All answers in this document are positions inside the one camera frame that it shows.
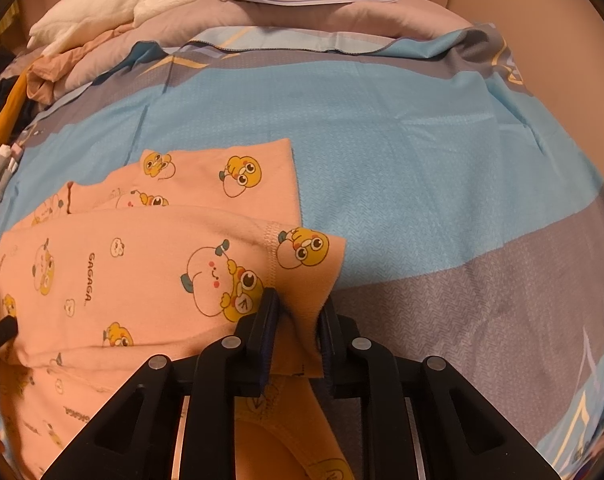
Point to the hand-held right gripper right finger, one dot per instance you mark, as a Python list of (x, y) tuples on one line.
[(334, 340)]

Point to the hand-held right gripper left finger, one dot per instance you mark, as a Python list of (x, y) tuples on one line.
[(262, 332)]

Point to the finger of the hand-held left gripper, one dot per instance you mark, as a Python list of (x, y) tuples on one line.
[(2, 332)]

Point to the pink cartoon print shirt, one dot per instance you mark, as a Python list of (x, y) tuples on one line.
[(132, 270)]

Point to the blue grey patterned bed sheet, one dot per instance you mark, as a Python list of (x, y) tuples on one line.
[(382, 160)]

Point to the tan cloth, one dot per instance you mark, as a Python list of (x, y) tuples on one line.
[(52, 75)]

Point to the grey pink quilt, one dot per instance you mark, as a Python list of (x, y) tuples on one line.
[(382, 22)]

